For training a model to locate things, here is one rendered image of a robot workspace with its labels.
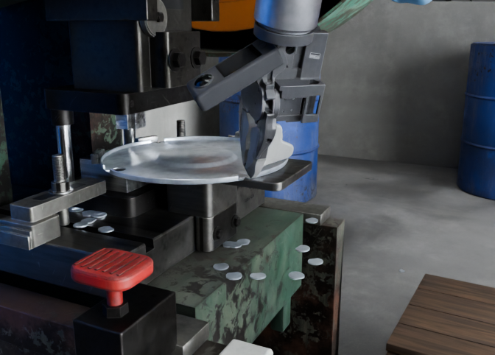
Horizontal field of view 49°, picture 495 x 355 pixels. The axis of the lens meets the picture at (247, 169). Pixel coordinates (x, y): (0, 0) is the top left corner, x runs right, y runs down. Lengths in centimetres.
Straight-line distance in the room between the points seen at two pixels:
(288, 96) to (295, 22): 9
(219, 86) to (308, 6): 13
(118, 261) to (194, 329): 15
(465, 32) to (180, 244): 340
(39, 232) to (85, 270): 23
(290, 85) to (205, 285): 29
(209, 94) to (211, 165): 19
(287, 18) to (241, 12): 55
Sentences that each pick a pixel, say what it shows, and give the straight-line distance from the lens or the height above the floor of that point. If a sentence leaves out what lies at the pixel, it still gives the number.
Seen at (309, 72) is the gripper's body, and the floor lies 93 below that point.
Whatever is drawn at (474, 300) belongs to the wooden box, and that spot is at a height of 35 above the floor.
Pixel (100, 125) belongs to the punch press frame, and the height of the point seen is 79.
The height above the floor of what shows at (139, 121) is 83.
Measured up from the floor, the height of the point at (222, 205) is 71.
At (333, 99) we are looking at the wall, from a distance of 424.
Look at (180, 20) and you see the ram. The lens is 90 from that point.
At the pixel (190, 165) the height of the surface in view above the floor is 79.
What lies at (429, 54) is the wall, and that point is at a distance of 406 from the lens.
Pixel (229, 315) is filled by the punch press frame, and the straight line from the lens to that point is 80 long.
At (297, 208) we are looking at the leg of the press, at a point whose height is 64.
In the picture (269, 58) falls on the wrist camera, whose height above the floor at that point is 95.
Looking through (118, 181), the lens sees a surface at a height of 75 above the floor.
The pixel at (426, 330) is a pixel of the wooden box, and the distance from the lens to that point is 129.
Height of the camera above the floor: 99
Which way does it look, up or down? 15 degrees down
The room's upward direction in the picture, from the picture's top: straight up
